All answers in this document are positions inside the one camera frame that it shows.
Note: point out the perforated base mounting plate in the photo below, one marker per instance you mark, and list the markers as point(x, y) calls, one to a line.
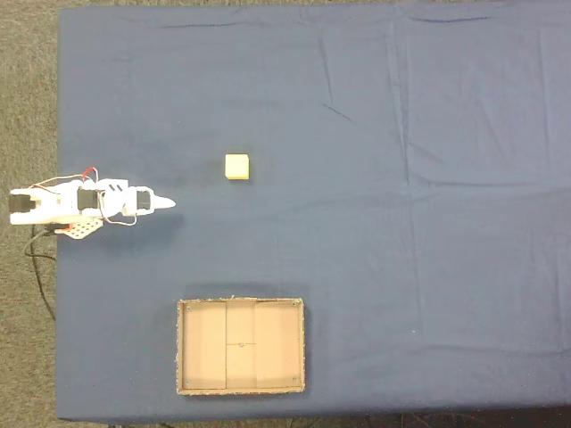
point(82, 229)

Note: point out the shallow cardboard box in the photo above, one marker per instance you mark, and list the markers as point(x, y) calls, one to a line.
point(241, 345)

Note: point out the pale yellow block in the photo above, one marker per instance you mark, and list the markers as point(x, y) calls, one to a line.
point(237, 167)

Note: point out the dark blue tablecloth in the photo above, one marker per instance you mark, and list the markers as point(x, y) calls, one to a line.
point(357, 178)

